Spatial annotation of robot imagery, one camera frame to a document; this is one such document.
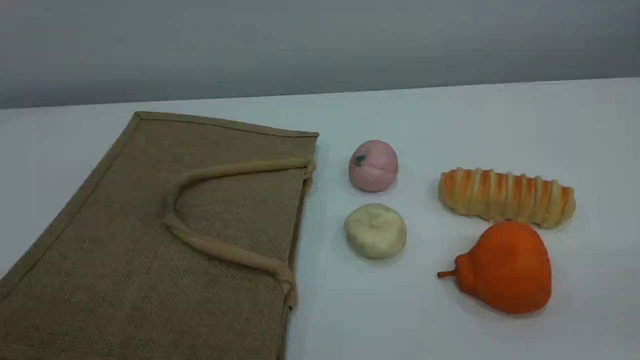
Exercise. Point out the pink toy peach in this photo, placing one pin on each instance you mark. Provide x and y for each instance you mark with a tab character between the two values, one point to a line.
375	167

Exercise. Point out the white round bun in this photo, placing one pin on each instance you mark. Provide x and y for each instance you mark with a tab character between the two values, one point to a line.
375	232

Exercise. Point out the striped long bread roll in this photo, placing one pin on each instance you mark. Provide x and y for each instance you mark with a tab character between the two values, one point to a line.
505	197

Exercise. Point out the orange toy pear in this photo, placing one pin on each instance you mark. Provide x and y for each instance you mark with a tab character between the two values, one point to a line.
507	270

